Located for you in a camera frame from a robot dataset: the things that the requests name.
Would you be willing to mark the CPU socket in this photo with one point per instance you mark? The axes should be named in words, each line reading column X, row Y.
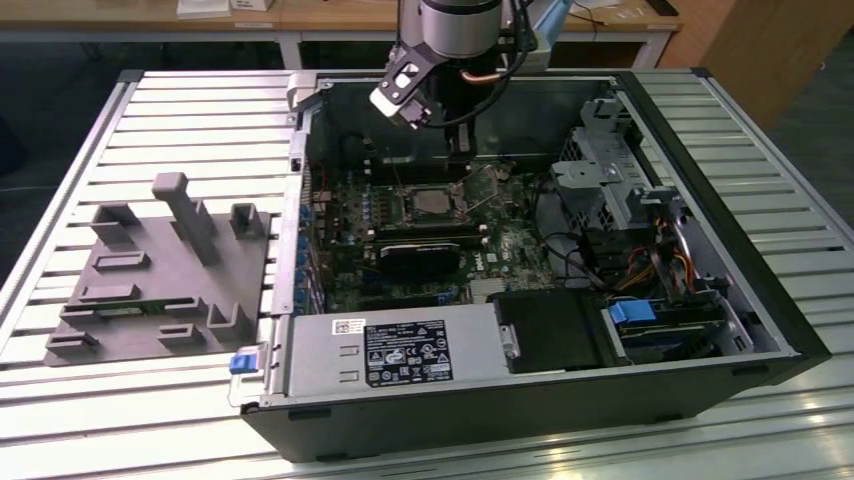
column 427, row 218

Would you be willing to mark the black PC case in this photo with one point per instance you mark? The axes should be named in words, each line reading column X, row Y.
column 467, row 425

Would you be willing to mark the black hard disk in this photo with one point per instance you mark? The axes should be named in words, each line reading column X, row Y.
column 667, row 345

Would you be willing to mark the white box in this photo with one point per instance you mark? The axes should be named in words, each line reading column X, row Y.
column 203, row 7
column 252, row 4

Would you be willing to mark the grey metal drive cage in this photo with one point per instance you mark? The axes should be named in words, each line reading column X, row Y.
column 587, row 175

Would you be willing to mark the wooden cabinet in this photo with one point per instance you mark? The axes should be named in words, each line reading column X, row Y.
column 767, row 50

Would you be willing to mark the black drive bay cover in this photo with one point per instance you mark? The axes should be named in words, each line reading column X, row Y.
column 554, row 330

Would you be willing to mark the green motherboard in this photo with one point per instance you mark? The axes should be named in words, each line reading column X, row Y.
column 514, row 240

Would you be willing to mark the blue case latch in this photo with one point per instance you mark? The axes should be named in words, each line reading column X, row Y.
column 241, row 363

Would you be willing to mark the silver chipset heat sink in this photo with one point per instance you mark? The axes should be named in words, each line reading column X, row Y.
column 487, row 290

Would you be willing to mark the wooden desk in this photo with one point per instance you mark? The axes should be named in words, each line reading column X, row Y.
column 133, row 20

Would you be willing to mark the silver CPU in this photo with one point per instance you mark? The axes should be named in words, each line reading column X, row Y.
column 431, row 200

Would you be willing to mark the black RAM slot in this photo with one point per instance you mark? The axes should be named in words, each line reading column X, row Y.
column 413, row 159
column 413, row 165
column 427, row 230
column 413, row 171
column 427, row 238
column 413, row 177

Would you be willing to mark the grey parts rack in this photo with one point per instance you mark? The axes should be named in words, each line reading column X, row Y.
column 167, row 280

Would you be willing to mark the blue disk carrier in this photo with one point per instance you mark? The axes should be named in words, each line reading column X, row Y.
column 634, row 314

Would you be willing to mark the black graphics card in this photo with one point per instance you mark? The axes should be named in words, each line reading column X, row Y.
column 420, row 260

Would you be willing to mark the silver power supply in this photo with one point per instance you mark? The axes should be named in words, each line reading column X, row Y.
column 320, row 360

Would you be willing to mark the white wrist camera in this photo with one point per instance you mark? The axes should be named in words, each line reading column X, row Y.
column 396, row 107

